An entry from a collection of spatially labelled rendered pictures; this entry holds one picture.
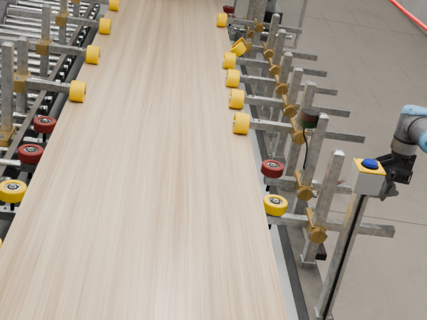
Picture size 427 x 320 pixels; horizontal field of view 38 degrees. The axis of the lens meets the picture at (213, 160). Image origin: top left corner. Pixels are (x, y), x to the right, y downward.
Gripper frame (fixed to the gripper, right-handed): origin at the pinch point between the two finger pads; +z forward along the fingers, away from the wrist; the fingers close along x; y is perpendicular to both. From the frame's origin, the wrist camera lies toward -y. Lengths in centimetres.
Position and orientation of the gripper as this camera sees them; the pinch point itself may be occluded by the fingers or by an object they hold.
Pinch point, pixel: (380, 197)
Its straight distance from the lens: 238.6
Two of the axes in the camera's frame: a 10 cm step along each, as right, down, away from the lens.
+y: 9.9, 1.3, 1.1
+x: -0.4, -4.7, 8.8
